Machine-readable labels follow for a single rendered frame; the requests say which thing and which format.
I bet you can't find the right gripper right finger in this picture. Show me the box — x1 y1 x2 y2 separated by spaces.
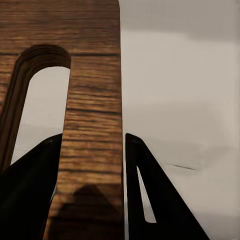
125 133 210 240

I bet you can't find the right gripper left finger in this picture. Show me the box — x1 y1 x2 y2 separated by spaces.
0 133 63 240

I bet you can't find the cutting board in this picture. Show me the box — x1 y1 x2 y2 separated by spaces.
0 0 125 240

